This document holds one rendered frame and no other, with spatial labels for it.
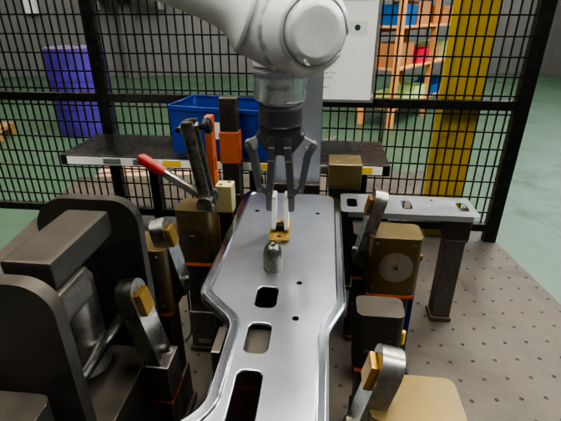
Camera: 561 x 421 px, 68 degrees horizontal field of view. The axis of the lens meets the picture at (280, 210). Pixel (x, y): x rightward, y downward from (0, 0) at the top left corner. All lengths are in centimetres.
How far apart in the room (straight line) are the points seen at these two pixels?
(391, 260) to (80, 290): 49
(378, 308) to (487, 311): 59
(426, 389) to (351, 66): 96
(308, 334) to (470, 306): 69
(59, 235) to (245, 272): 33
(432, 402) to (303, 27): 40
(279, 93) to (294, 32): 23
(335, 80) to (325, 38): 79
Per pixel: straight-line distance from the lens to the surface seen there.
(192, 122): 75
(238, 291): 65
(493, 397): 99
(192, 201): 83
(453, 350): 106
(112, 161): 123
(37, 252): 44
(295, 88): 68
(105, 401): 59
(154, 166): 80
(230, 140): 106
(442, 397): 48
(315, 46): 48
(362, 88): 127
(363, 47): 126
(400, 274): 76
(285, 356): 55
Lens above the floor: 139
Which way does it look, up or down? 26 degrees down
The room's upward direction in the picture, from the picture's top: straight up
